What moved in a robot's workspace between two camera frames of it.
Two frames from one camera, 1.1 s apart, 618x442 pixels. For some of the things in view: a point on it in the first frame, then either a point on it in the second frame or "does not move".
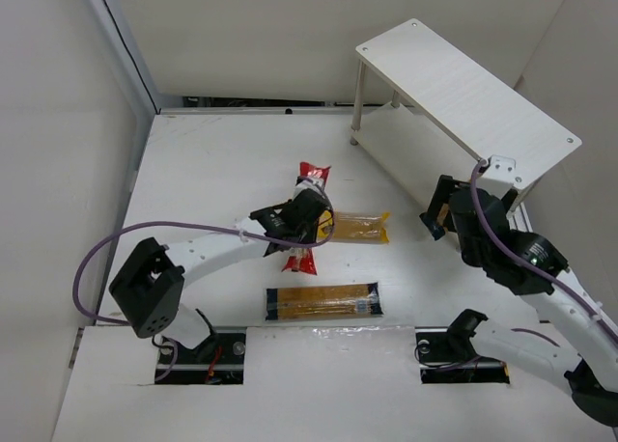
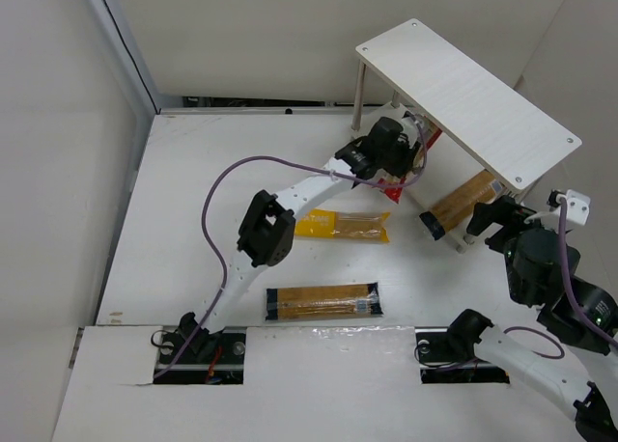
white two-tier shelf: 461,115 does not move
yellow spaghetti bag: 354,226 does not move
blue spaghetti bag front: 323,302 does not move
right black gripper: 442,197 to 503,225
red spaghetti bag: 300,259 to 428,133
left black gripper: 309,207 to 406,152
